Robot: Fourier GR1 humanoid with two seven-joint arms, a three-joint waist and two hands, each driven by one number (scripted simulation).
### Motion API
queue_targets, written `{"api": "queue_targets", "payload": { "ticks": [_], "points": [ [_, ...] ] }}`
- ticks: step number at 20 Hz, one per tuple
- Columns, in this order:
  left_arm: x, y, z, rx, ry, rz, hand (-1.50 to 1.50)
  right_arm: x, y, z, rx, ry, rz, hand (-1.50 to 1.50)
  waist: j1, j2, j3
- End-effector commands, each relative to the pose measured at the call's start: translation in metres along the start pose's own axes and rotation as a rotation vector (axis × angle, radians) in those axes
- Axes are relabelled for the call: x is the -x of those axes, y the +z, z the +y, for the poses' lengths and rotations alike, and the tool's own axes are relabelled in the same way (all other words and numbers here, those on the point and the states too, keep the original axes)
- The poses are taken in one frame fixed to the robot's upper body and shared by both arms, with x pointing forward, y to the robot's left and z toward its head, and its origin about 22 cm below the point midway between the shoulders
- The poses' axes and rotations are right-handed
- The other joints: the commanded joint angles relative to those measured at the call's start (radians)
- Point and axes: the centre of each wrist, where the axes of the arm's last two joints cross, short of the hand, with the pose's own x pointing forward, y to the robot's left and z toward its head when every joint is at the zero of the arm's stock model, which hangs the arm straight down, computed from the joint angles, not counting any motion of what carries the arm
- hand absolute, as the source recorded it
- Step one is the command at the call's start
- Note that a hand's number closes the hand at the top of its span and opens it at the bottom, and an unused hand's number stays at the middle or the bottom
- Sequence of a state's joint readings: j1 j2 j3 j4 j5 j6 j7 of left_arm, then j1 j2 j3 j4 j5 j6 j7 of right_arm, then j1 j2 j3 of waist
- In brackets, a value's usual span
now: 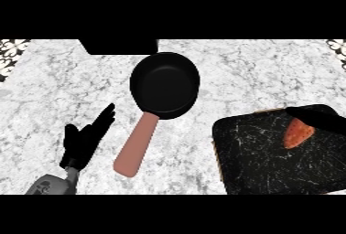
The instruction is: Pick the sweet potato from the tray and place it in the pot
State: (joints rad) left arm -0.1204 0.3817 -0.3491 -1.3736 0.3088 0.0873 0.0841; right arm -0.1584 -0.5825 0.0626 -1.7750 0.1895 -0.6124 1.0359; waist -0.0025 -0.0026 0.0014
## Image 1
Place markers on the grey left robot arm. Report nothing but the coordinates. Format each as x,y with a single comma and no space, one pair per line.
56,184

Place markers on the black box appliance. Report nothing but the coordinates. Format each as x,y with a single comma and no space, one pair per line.
120,46

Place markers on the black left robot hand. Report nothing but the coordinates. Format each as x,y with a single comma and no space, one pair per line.
83,140

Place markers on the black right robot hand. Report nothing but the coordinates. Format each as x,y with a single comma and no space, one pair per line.
321,117

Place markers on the black scratched tray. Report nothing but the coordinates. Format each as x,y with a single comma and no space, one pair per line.
275,158

